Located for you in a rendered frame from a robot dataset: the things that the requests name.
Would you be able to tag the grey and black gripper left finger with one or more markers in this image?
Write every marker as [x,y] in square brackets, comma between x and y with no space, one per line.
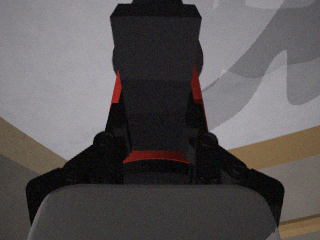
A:
[102,161]

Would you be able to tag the black round disk with center stud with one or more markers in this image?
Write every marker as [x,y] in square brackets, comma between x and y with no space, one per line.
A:
[199,60]

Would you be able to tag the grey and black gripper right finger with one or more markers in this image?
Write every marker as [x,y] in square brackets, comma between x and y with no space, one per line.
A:
[209,163]

